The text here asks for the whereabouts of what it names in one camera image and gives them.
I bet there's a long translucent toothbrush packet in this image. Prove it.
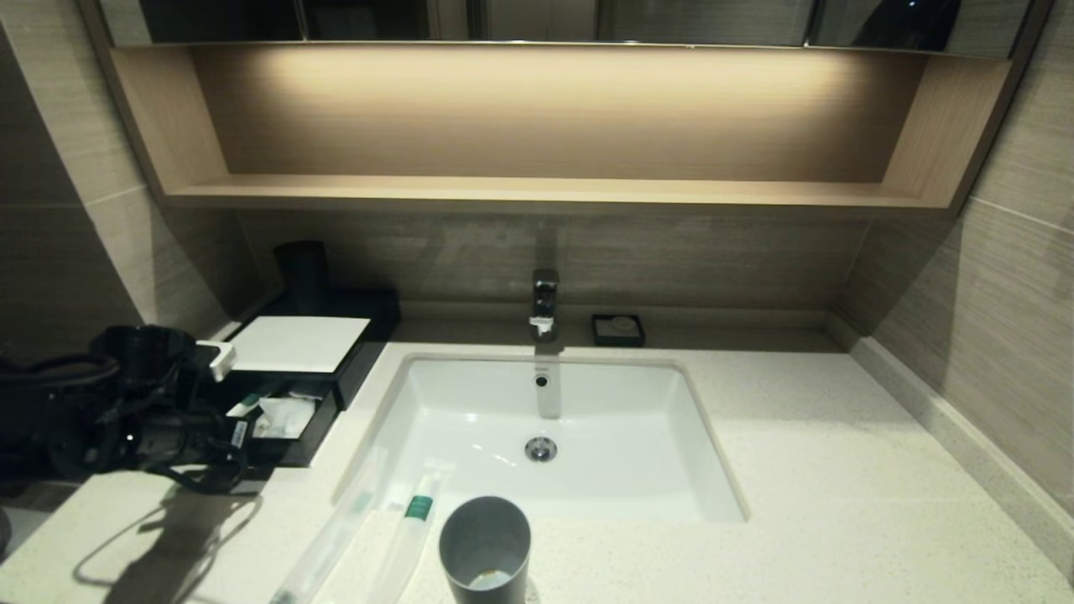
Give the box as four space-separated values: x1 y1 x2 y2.
268 445 391 604

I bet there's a black box with white lid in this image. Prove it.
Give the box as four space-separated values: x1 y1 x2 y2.
210 289 402 412

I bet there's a white folded sachet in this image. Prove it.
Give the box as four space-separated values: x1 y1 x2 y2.
254 397 317 439

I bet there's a black cup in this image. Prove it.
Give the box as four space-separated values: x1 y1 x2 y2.
274 241 330 314

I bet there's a translucent packet with green band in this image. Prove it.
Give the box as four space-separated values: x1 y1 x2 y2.
367 460 458 604

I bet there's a white sink basin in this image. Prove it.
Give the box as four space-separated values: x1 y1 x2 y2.
336 352 748 523

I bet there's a grey plastic cup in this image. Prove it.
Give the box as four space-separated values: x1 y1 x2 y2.
437 496 532 604

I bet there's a chrome faucet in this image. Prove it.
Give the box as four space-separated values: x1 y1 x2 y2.
529 268 561 341

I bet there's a black soap dish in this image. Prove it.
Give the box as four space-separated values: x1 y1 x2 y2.
591 314 645 347

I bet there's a mirror cabinet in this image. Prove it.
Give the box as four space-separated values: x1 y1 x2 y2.
96 0 1033 55

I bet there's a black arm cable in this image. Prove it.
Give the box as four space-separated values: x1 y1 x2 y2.
0 354 123 391

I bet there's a light wooden wall shelf niche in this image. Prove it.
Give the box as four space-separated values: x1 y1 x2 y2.
105 42 1012 211

